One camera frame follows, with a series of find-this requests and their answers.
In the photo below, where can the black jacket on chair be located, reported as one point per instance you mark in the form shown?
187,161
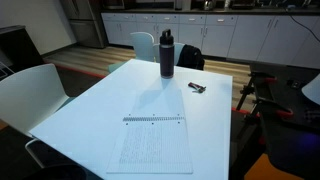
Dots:
191,57

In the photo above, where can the dark maroon water bottle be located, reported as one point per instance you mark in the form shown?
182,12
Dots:
166,64

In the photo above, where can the white chair far side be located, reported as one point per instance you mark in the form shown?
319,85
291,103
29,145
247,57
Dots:
143,46

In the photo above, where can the black red clamp stand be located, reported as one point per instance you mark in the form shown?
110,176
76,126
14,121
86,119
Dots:
259,85

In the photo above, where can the stainless steel refrigerator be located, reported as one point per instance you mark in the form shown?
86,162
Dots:
84,17

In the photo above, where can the white chair near robot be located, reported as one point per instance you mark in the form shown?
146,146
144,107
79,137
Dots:
29,97

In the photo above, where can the white kitchen cabinets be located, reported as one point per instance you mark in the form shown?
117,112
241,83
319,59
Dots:
278,39

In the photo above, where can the white chair at teal table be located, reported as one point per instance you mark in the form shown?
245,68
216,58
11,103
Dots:
312,90

